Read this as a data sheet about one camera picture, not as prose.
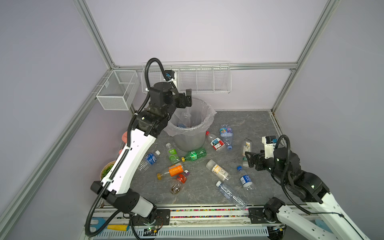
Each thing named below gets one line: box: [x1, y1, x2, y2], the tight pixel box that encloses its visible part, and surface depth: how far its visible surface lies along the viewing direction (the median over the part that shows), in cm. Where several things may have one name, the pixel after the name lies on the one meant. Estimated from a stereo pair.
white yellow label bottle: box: [205, 159, 231, 181], surface depth 86 cm
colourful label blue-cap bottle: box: [219, 124, 234, 151], surface depth 104 cm
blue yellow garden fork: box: [90, 217, 130, 232], surface depth 72 cm
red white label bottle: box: [205, 131, 226, 151], surface depth 101 cm
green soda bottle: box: [181, 148, 207, 163], surface depth 94 cm
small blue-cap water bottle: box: [236, 166, 253, 191], surface depth 83 cm
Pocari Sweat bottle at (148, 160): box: [138, 150, 161, 171], surface depth 91 cm
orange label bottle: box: [157, 163, 185, 180], surface depth 86 cm
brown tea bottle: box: [169, 179, 181, 195], surface depth 82 cm
